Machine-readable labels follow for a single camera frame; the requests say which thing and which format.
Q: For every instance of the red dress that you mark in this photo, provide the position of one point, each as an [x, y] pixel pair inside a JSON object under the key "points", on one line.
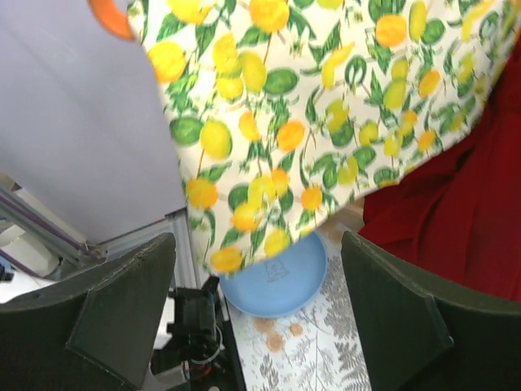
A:
{"points": [[458, 215]]}

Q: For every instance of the lemon print skirt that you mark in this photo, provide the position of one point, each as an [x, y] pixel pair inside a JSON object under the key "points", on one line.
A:
{"points": [[283, 112]]}

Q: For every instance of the floral table mat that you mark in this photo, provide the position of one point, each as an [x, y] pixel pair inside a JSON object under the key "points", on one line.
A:
{"points": [[318, 347]]}

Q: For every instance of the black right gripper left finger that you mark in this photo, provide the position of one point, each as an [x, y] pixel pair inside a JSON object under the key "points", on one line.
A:
{"points": [[87, 313]]}

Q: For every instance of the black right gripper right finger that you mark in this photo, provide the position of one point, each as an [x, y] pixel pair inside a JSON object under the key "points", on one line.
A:
{"points": [[419, 331]]}

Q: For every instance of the orange plastic hanger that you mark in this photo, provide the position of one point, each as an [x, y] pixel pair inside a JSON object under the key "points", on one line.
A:
{"points": [[111, 18]]}

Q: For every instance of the aluminium frame rail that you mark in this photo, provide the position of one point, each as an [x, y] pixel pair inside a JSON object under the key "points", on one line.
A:
{"points": [[75, 252]]}

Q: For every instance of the blue plastic plate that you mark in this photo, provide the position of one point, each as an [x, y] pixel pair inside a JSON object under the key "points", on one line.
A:
{"points": [[281, 285]]}

